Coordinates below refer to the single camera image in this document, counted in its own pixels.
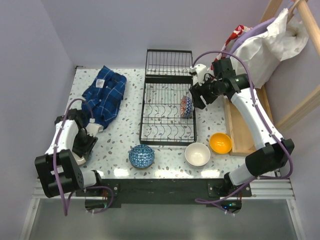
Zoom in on black wire dish rack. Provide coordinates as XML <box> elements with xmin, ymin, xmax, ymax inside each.
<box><xmin>139</xmin><ymin>49</ymin><xmax>197</xmax><ymax>146</ymax></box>

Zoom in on lilac cloth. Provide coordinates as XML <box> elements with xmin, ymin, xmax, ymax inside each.
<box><xmin>222</xmin><ymin>17</ymin><xmax>275</xmax><ymax>54</ymax></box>

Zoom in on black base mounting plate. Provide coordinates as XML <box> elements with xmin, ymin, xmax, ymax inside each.
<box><xmin>74</xmin><ymin>177</ymin><xmax>253</xmax><ymax>210</ymax></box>

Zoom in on blue zigzag pattern bowl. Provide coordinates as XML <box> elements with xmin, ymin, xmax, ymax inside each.
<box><xmin>180</xmin><ymin>95</ymin><xmax>194</xmax><ymax>118</ymax></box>

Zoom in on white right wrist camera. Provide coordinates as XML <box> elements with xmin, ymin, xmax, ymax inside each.
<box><xmin>189</xmin><ymin>64</ymin><xmax>214</xmax><ymax>85</ymax></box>

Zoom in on red floral cloth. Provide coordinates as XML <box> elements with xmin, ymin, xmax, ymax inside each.
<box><xmin>221</xmin><ymin>24</ymin><xmax>252</xmax><ymax>53</ymax></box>

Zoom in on blue plaid shirt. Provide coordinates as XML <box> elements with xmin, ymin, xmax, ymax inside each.
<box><xmin>81</xmin><ymin>66</ymin><xmax>127</xmax><ymax>129</ymax></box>

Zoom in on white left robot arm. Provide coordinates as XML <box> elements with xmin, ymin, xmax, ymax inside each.
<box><xmin>34</xmin><ymin>108</ymin><xmax>104</xmax><ymax>198</ymax></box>

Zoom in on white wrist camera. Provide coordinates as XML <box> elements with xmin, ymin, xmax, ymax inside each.
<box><xmin>85</xmin><ymin>118</ymin><xmax>104</xmax><ymax>137</ymax></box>
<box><xmin>189</xmin><ymin>64</ymin><xmax>214</xmax><ymax>85</ymax></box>

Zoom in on white ceramic bowl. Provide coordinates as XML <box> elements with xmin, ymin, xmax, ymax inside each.
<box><xmin>184</xmin><ymin>142</ymin><xmax>211</xmax><ymax>167</ymax></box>

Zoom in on cream striped rim bowl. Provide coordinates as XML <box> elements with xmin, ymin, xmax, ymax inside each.
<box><xmin>72</xmin><ymin>152</ymin><xmax>90</xmax><ymax>166</ymax></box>

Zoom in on wooden drying rack frame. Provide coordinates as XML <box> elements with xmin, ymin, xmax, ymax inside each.
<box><xmin>223</xmin><ymin>0</ymin><xmax>320</xmax><ymax>157</ymax></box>

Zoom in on white cloth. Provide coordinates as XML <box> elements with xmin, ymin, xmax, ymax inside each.
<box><xmin>233</xmin><ymin>8</ymin><xmax>309</xmax><ymax>89</ymax></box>

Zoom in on yellow bowl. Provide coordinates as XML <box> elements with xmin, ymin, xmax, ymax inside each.
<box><xmin>209</xmin><ymin>132</ymin><xmax>233</xmax><ymax>154</ymax></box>

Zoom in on aluminium rail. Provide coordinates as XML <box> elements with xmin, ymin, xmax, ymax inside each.
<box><xmin>31</xmin><ymin>179</ymin><xmax>296</xmax><ymax>200</ymax></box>

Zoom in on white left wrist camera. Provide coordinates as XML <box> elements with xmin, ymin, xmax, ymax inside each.
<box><xmin>85</xmin><ymin>118</ymin><xmax>104</xmax><ymax>137</ymax></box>

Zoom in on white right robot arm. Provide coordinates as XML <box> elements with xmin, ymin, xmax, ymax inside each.
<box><xmin>189</xmin><ymin>58</ymin><xmax>295</xmax><ymax>197</ymax></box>

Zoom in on blue triangle pattern bowl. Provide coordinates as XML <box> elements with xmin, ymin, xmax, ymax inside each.
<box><xmin>128</xmin><ymin>144</ymin><xmax>155</xmax><ymax>169</ymax></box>

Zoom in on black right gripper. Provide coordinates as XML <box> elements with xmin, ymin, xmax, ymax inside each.
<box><xmin>189</xmin><ymin>74</ymin><xmax>222</xmax><ymax>110</ymax></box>

